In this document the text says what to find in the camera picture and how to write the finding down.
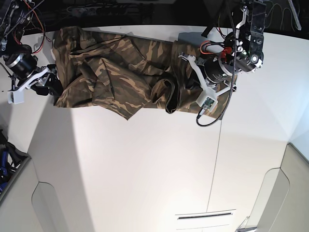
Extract grey cable loop background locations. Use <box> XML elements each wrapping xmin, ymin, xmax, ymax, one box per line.
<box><xmin>266</xmin><ymin>1</ymin><xmax>297</xmax><ymax>32</ymax></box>

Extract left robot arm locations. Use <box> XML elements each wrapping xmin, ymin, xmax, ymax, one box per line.
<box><xmin>198</xmin><ymin>0</ymin><xmax>267</xmax><ymax>87</ymax></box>

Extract black power strip background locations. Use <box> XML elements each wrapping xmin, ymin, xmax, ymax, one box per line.
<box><xmin>67</xmin><ymin>6</ymin><xmax>126</xmax><ymax>17</ymax></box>

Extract blue items in bin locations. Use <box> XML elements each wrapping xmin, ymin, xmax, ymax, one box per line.
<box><xmin>0</xmin><ymin>130</ymin><xmax>15</xmax><ymax>194</ymax></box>

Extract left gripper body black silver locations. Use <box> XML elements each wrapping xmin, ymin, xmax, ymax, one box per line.
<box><xmin>197</xmin><ymin>57</ymin><xmax>232</xmax><ymax>88</ymax></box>

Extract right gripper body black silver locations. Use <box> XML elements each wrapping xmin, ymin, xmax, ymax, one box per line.
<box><xmin>3</xmin><ymin>53</ymin><xmax>58</xmax><ymax>95</ymax></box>

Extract camouflage T-shirt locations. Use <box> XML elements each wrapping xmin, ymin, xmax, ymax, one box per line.
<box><xmin>52</xmin><ymin>26</ymin><xmax>239</xmax><ymax>121</ymax></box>

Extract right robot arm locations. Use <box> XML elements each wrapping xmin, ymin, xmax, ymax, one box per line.
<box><xmin>0</xmin><ymin>0</ymin><xmax>63</xmax><ymax>103</ymax></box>

